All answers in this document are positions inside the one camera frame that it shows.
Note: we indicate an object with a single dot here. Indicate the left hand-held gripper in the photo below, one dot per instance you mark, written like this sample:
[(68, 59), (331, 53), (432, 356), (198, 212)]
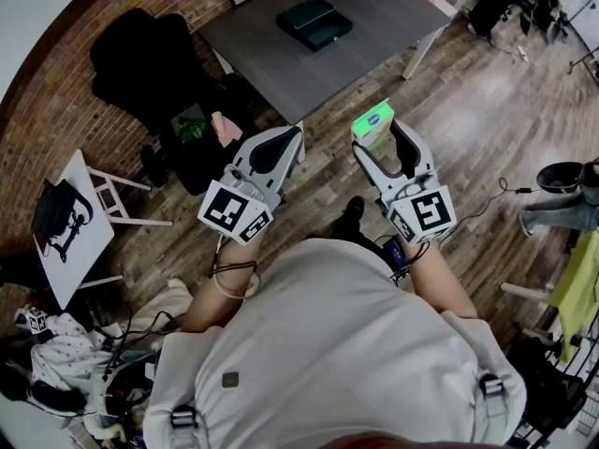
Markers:
[(234, 208)]

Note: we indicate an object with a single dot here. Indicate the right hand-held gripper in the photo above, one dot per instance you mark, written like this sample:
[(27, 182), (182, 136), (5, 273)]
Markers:
[(430, 211)]

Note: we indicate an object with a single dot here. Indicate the green and white small box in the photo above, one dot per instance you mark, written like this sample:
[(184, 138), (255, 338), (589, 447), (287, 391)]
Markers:
[(372, 122)]

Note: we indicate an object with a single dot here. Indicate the dark green case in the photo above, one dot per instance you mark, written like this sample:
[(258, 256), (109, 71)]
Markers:
[(304, 17)]

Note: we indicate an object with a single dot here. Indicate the person's left forearm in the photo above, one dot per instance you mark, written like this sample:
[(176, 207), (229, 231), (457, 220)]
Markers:
[(210, 307)]

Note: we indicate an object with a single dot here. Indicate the person's right forearm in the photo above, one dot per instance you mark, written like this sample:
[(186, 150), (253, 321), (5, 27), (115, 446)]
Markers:
[(440, 283)]

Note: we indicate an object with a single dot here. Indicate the silver metal bangle bracelet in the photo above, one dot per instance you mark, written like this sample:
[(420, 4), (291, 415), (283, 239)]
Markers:
[(229, 295)]

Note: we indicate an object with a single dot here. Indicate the white table leg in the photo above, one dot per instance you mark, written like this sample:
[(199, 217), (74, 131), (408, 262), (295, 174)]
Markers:
[(416, 59), (302, 154)]

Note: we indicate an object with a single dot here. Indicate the pink cloth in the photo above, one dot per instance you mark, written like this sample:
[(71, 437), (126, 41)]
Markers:
[(227, 131)]

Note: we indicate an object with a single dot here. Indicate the person's black shoe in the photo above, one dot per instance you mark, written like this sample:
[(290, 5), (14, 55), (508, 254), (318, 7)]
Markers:
[(354, 206)]

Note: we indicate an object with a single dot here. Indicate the person's black trousers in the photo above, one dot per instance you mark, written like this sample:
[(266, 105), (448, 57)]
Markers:
[(351, 232)]

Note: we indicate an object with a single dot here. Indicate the green potted plant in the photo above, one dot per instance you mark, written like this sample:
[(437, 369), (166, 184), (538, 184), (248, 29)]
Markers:
[(192, 130)]

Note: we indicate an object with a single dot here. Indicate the black waist-mounted device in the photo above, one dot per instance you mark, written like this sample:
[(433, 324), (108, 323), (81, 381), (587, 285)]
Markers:
[(395, 253)]

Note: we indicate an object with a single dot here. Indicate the black round stool seat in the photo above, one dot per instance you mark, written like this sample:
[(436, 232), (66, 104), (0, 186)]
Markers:
[(557, 176)]

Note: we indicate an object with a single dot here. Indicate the black office chair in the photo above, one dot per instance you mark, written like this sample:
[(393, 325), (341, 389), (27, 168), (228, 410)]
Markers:
[(140, 63)]

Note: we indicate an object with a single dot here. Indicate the white power strip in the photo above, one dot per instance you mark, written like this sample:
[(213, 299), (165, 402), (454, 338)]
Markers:
[(523, 54)]

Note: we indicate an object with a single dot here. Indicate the black equipment stand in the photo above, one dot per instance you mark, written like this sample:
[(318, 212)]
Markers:
[(491, 7)]

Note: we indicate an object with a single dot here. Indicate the person's white shirt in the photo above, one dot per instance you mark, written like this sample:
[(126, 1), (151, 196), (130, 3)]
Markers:
[(327, 344)]

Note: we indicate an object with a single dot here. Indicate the small white table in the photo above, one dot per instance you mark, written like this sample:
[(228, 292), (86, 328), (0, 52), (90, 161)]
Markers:
[(93, 241)]

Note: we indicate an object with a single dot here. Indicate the yellow-green cloth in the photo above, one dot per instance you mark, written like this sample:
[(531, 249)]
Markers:
[(578, 279)]

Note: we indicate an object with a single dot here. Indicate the black bag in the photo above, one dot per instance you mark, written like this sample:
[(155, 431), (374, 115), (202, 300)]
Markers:
[(56, 208)]

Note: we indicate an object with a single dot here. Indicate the dark square shirt badge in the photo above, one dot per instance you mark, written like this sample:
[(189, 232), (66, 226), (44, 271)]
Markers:
[(230, 380)]

